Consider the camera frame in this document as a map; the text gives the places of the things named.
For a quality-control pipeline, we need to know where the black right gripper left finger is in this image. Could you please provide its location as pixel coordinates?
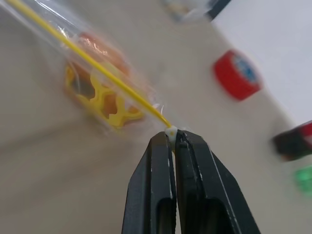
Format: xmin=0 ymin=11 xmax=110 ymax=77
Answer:
xmin=121 ymin=133 xmax=176 ymax=234

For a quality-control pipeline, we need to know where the clear plastic box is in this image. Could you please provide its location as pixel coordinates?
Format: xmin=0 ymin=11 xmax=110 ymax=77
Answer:
xmin=162 ymin=0 xmax=215 ymax=22

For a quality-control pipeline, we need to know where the orange round snack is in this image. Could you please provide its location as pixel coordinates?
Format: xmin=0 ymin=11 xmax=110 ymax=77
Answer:
xmin=78 ymin=31 xmax=132 ymax=76

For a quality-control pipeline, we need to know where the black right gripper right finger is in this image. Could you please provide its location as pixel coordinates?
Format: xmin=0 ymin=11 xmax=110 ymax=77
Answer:
xmin=174 ymin=129 xmax=261 ymax=234

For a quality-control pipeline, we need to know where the cola bottle red cap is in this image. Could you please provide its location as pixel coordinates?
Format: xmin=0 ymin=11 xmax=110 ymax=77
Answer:
xmin=272 ymin=119 xmax=312 ymax=162

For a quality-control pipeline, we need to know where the red tape roll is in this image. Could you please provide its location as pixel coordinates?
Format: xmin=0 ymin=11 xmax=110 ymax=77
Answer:
xmin=211 ymin=49 xmax=265 ymax=102

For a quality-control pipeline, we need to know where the green soda bottle yellow cap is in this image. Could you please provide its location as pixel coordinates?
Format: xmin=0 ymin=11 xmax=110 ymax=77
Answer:
xmin=293 ymin=164 xmax=312 ymax=195

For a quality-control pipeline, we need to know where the dark vertical pole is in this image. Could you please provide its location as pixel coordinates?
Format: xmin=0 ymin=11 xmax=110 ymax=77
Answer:
xmin=207 ymin=0 xmax=232 ymax=20

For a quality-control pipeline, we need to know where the clear plastic zip bag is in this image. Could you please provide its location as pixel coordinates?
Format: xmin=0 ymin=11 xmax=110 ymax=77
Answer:
xmin=0 ymin=0 xmax=188 ymax=147

